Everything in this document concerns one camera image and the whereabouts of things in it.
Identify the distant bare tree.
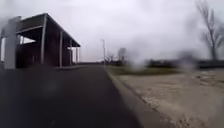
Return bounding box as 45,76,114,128
118,47,128,64

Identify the grass verge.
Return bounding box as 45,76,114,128
106,65,224,83

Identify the pale kerb strip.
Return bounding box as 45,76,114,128
103,66,174,128

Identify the distant dark hedge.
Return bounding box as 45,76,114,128
144,59,224,70

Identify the dark asphalt road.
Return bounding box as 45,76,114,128
0,64,144,128

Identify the pale gravel path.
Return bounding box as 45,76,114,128
116,69,224,128

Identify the open concrete shelter building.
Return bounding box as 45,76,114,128
0,12,82,70

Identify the distant lamp post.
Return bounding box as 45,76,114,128
100,38,107,67

